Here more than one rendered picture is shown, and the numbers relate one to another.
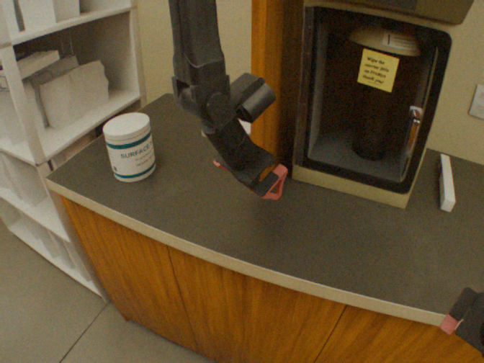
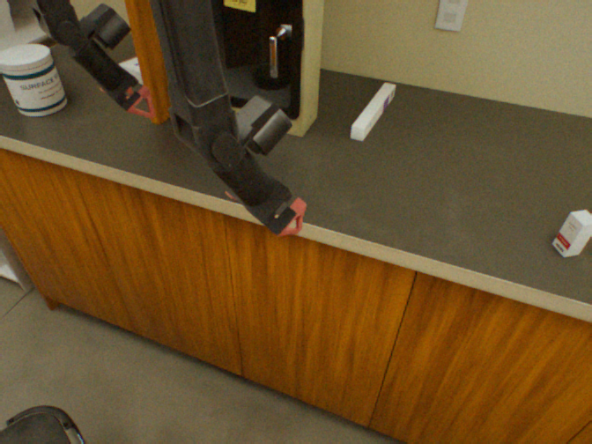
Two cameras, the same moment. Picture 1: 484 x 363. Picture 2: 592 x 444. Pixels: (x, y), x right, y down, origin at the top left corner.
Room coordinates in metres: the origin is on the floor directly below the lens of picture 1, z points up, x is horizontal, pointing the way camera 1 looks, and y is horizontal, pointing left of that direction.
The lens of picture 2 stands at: (-0.47, -0.35, 1.58)
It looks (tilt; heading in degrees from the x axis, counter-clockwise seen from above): 44 degrees down; 359
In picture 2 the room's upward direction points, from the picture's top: straight up
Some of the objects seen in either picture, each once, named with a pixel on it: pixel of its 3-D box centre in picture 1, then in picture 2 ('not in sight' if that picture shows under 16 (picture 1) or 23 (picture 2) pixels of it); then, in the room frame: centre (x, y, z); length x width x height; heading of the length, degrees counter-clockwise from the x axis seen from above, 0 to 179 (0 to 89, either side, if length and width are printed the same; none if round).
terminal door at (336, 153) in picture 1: (367, 105); (239, 29); (0.59, -0.27, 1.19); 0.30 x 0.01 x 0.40; 66
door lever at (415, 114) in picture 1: (411, 133); (277, 53); (0.52, -0.36, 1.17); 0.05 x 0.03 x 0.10; 156
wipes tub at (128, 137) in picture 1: (130, 146); (33, 80); (0.71, 0.30, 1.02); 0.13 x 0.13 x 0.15
